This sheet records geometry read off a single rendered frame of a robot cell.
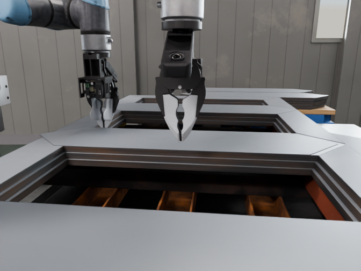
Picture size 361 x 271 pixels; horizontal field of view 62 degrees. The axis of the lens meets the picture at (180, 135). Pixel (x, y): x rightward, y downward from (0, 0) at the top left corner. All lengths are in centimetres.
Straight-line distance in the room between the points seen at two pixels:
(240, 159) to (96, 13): 49
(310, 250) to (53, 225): 30
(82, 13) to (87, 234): 58
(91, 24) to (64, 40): 295
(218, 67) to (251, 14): 67
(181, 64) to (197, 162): 27
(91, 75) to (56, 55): 299
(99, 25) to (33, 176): 40
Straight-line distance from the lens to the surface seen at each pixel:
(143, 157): 68
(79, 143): 75
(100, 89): 81
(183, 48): 50
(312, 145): 76
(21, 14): 79
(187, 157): 66
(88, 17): 83
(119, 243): 37
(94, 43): 82
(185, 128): 55
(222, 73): 364
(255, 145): 72
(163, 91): 55
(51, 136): 83
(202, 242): 36
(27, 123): 404
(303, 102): 162
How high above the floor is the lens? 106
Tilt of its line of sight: 15 degrees down
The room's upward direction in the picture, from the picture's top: straight up
